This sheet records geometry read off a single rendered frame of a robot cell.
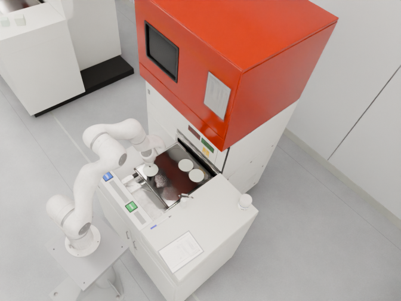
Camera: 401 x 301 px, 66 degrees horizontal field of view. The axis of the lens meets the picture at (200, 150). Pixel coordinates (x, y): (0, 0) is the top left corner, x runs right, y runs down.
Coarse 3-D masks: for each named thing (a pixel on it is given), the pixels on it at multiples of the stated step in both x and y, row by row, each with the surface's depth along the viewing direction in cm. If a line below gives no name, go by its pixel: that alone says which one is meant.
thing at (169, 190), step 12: (156, 156) 209; (168, 156) 210; (180, 156) 211; (168, 168) 205; (192, 168) 206; (156, 180) 198; (168, 180) 199; (180, 180) 200; (204, 180) 202; (156, 192) 194; (168, 192) 194; (180, 192) 195; (168, 204) 189
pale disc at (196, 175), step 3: (192, 171) 205; (195, 171) 205; (198, 171) 206; (201, 171) 206; (189, 174) 203; (192, 174) 204; (195, 174) 204; (198, 174) 204; (201, 174) 204; (192, 177) 202; (195, 177) 203; (198, 177) 203; (201, 177) 203; (192, 180) 201; (195, 180) 201; (198, 180) 202; (201, 180) 202
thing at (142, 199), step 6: (126, 186) 196; (138, 192) 194; (144, 192) 195; (138, 198) 192; (144, 198) 192; (144, 204) 190; (150, 204) 190; (150, 210) 188; (156, 210) 188; (150, 216) 186
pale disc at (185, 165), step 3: (183, 159) 210; (186, 159) 210; (180, 162) 208; (183, 162) 208; (186, 162) 209; (189, 162) 209; (192, 162) 209; (180, 165) 207; (183, 165) 207; (186, 165) 207; (189, 165) 208; (192, 165) 208; (180, 168) 205; (183, 168) 206; (186, 168) 206; (189, 168) 206
